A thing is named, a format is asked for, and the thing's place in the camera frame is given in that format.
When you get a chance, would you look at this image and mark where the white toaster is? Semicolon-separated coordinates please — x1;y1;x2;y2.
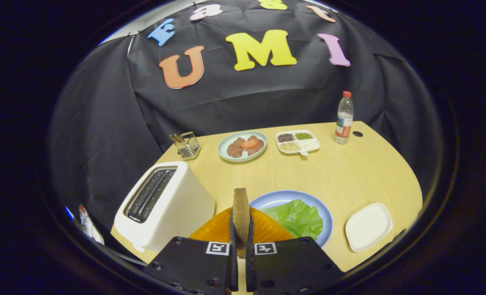
114;161;216;253

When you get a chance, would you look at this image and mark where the wire utensil holder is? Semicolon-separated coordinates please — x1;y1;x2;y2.
176;131;201;160

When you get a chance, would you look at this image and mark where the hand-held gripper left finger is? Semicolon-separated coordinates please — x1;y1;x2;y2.
142;207;239;295

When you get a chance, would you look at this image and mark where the brown toast slice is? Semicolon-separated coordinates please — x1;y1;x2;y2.
232;188;251;259

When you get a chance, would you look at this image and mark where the clear red-capped water bottle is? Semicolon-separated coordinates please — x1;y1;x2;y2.
334;91;355;145

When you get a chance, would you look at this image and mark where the green lettuce leaf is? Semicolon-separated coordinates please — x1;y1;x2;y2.
260;199;324;241

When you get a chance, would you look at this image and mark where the white object with red print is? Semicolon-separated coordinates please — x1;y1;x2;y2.
78;204;105;245

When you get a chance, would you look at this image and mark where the blue plate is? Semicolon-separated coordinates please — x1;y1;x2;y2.
249;190;333;247

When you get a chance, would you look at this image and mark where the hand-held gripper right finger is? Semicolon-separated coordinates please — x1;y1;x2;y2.
245;206;346;295

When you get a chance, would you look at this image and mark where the brown meat patty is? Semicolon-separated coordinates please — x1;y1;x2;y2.
247;135;265;155
227;137;245;158

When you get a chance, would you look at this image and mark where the black backdrop cloth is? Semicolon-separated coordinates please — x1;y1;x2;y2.
48;0;442;246

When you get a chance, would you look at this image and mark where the pale green plate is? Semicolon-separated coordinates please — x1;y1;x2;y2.
217;131;268;163

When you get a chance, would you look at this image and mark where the white square plate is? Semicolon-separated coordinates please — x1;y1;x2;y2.
345;202;393;253

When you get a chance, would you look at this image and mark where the white divided spice dish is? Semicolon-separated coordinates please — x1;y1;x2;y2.
276;129;321;157

